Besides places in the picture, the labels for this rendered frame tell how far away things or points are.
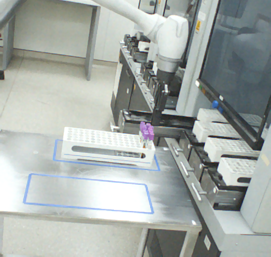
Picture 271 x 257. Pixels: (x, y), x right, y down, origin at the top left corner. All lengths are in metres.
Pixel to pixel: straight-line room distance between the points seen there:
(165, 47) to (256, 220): 0.70
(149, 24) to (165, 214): 0.84
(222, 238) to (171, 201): 0.22
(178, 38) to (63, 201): 0.77
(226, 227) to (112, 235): 1.10
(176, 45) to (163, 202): 0.64
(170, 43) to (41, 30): 3.73
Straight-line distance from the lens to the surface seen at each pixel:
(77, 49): 5.18
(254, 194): 1.28
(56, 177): 1.16
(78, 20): 5.10
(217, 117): 1.75
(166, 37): 1.52
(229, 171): 1.32
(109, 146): 1.24
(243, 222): 1.33
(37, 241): 2.18
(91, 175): 1.19
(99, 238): 2.24
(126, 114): 1.67
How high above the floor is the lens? 1.44
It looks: 23 degrees down
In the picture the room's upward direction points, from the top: 11 degrees clockwise
